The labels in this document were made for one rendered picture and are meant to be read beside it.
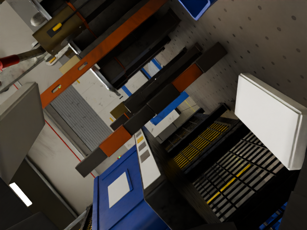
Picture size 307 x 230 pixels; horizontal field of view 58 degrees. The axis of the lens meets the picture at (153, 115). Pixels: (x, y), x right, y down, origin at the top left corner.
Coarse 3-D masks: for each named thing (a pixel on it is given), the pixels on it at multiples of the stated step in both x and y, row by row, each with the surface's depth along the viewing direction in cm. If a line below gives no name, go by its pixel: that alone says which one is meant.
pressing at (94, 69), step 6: (30, 0) 76; (36, 0) 76; (36, 6) 76; (42, 12) 76; (48, 18) 76; (72, 42) 77; (72, 48) 77; (78, 48) 77; (78, 54) 77; (96, 72) 78; (102, 78) 78; (108, 84) 79; (114, 90) 81
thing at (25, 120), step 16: (16, 96) 15; (32, 96) 16; (0, 112) 12; (16, 112) 14; (32, 112) 16; (0, 128) 12; (16, 128) 14; (32, 128) 16; (0, 144) 12; (16, 144) 13; (32, 144) 16; (0, 160) 12; (16, 160) 13; (0, 176) 12
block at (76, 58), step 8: (144, 0) 75; (136, 8) 75; (128, 16) 75; (120, 24) 75; (104, 32) 74; (96, 40) 74; (88, 48) 74; (80, 56) 74; (64, 64) 74; (72, 64) 74; (64, 72) 74
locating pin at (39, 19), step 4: (32, 16) 85; (36, 16) 84; (40, 16) 84; (32, 20) 84; (36, 20) 84; (40, 20) 85; (44, 20) 86; (32, 24) 86; (36, 24) 85; (40, 24) 86
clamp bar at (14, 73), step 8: (32, 48) 72; (40, 56) 72; (16, 64) 71; (24, 64) 71; (32, 64) 71; (8, 72) 70; (16, 72) 70; (24, 72) 71; (0, 80) 70; (8, 80) 70; (16, 80) 72; (0, 88) 70; (8, 88) 74
